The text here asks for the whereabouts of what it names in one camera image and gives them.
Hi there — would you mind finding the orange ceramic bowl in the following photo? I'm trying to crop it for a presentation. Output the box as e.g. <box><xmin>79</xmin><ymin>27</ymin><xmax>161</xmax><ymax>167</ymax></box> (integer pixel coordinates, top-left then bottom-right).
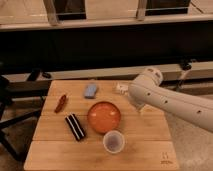
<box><xmin>87</xmin><ymin>101</ymin><xmax>121</xmax><ymax>134</ymax></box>

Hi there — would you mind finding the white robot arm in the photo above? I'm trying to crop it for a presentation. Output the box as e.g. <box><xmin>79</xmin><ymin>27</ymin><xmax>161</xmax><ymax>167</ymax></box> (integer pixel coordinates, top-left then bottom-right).
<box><xmin>128</xmin><ymin>67</ymin><xmax>213</xmax><ymax>132</ymax></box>

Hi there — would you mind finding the white plastic bottle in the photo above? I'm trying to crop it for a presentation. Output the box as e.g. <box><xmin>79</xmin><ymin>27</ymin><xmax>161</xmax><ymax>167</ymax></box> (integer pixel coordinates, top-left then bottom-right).
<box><xmin>116</xmin><ymin>83</ymin><xmax>128</xmax><ymax>95</ymax></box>

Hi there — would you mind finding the blue sponge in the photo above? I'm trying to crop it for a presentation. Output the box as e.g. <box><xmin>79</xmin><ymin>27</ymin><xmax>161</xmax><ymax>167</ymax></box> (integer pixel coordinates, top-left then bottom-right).
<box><xmin>84</xmin><ymin>83</ymin><xmax>98</xmax><ymax>99</ymax></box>

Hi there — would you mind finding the black white striped box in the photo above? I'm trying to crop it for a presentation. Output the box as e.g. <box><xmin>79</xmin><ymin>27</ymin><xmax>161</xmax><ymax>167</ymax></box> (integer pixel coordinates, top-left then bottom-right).
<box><xmin>65</xmin><ymin>114</ymin><xmax>86</xmax><ymax>141</ymax></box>

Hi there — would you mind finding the red brown sausage toy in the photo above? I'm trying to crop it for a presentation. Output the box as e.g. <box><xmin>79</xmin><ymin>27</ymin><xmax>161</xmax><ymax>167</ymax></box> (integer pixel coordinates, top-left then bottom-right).
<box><xmin>54</xmin><ymin>94</ymin><xmax>67</xmax><ymax>113</ymax></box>

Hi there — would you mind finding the black chair frame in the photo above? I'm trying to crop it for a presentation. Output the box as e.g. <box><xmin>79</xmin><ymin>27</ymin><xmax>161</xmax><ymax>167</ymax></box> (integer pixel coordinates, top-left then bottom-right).
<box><xmin>0</xmin><ymin>68</ymin><xmax>53</xmax><ymax>163</ymax></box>

